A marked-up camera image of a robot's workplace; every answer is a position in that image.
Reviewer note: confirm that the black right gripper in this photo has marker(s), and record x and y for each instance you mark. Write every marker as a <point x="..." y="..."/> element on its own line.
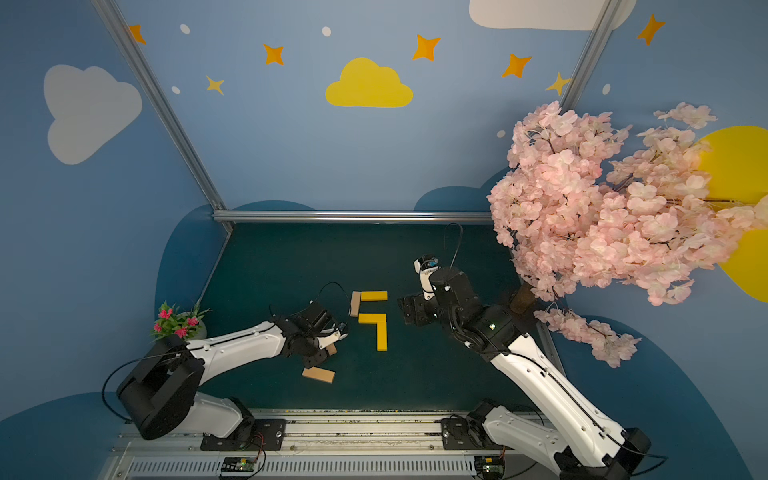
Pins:
<point x="413" y="308"/>

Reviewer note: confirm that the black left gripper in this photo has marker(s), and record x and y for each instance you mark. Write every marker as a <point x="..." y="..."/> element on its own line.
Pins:
<point x="321" y="330"/>

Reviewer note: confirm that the yellow block vertical bar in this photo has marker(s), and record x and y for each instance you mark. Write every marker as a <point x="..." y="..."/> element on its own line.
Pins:
<point x="381" y="337"/>

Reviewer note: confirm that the yellow block top bar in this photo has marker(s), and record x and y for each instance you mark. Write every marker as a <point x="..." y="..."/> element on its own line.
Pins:
<point x="373" y="296"/>

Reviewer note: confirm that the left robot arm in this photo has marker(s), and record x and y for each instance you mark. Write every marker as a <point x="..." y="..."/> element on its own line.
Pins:
<point x="161" y="394"/>

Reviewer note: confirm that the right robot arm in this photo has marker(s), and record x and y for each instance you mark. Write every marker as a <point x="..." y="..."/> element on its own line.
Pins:
<point x="579" y="442"/>

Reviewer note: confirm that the small pink flower pot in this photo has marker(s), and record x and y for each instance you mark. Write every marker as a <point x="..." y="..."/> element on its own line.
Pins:
<point x="186" y="325"/>

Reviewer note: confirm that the left green circuit board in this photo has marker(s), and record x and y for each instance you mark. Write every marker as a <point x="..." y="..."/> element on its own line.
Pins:
<point x="238" y="467"/>

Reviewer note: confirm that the green circuit board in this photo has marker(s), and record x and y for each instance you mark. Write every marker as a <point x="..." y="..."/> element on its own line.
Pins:
<point x="489" y="467"/>
<point x="238" y="467"/>

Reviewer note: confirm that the right green circuit board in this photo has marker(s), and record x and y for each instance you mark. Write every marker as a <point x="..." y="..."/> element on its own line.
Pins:
<point x="489" y="467"/>

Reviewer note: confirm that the pink blossom artificial tree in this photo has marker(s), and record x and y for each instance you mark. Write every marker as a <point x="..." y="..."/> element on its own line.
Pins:
<point x="574" y="213"/>

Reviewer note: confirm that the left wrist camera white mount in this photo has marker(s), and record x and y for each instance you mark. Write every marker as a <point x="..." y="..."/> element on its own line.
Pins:
<point x="332" y="335"/>

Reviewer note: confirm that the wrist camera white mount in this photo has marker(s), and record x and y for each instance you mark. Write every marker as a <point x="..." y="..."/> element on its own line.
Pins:
<point x="425" y="266"/>
<point x="332" y="335"/>

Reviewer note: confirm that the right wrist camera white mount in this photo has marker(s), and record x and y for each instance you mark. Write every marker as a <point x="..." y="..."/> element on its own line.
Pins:
<point x="425" y="266"/>

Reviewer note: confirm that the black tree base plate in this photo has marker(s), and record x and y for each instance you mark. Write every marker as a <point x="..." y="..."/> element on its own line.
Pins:
<point x="523" y="300"/>

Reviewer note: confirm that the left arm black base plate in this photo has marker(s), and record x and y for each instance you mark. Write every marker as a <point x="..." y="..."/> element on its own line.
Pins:
<point x="251" y="435"/>

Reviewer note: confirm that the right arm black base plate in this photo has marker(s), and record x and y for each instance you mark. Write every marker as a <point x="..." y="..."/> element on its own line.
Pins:
<point x="461" y="433"/>

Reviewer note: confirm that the horizontal aluminium back rail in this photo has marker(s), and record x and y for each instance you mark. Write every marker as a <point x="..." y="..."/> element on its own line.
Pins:
<point x="349" y="217"/>

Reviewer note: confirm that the left aluminium side rail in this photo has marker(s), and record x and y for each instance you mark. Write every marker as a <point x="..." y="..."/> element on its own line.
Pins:
<point x="211" y="258"/>

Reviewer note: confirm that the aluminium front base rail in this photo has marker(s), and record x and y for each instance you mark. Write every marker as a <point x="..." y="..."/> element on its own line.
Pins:
<point x="329" y="443"/>

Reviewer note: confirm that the right aluminium corner post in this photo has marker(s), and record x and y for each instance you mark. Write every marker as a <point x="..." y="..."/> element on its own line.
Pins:
<point x="591" y="53"/>

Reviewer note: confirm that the aluminium corner post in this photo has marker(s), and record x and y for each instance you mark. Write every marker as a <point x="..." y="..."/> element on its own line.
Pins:
<point x="591" y="53"/>
<point x="118" y="28"/>

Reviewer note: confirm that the left aluminium corner post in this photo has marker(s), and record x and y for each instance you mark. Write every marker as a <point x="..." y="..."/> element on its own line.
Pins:
<point x="118" y="28"/>

